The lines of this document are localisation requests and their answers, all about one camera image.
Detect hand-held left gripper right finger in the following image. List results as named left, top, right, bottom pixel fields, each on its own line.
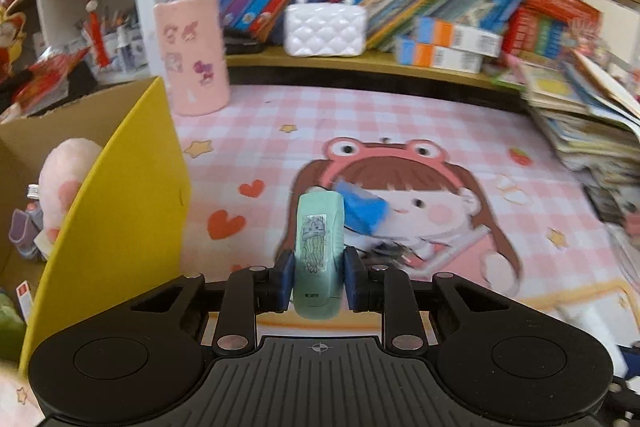
left=342, top=247, right=508, bottom=352

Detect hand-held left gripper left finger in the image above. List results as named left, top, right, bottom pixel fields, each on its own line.
left=127, top=249, right=296, bottom=354

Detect mint green toy phone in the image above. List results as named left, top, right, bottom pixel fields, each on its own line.
left=291, top=189, right=347, bottom=320

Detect yellow cardboard box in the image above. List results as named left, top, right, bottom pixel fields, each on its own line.
left=0, top=76, right=192, bottom=370

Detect pink plush toy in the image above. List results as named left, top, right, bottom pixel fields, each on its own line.
left=39, top=137, right=103, bottom=245

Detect purple toy car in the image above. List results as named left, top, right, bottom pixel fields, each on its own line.
left=7, top=202, right=48, bottom=262

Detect green bottle with blue cap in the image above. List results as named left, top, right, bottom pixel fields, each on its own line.
left=0, top=289, right=26, bottom=348

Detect blue toy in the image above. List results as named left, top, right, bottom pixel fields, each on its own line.
left=332, top=179, right=390, bottom=235

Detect pink cartoon desk mat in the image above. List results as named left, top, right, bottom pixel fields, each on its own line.
left=0, top=84, right=640, bottom=408

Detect black flat case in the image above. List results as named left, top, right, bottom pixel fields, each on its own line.
left=222, top=32, right=266, bottom=55

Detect orange blue white box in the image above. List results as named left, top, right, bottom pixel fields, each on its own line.
left=395, top=36, right=483, bottom=74
left=415, top=16, right=503, bottom=58

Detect pink cartoon cylinder container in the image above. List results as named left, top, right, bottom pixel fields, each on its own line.
left=152, top=0, right=232, bottom=116

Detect white quilted purse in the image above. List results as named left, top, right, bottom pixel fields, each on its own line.
left=283, top=0, right=368, bottom=58

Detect small red white box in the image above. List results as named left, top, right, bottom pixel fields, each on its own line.
left=15, top=282, right=36, bottom=323

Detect stack of magazines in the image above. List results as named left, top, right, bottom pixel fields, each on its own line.
left=492, top=49, right=640, bottom=228

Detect small white bottle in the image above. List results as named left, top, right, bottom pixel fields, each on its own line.
left=116, top=26, right=132, bottom=70

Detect pen holder with pens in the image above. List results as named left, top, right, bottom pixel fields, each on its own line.
left=75, top=9, right=146, bottom=72

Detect red tassel ornament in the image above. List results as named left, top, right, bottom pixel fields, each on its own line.
left=84, top=0, right=108, bottom=68

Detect red packets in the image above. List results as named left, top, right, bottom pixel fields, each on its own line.
left=10, top=49, right=91, bottom=112

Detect red boxed books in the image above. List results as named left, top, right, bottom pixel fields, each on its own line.
left=502, top=0, right=601, bottom=62

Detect red gold paper decoration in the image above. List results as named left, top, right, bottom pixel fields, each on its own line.
left=0, top=0, right=36, bottom=82

